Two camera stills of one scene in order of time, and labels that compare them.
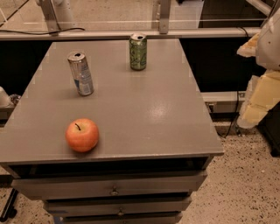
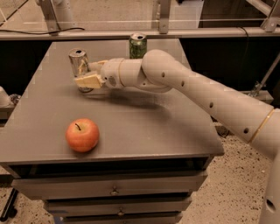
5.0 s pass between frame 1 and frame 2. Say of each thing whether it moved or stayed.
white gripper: moved
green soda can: stayed
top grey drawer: stayed
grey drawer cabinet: stayed
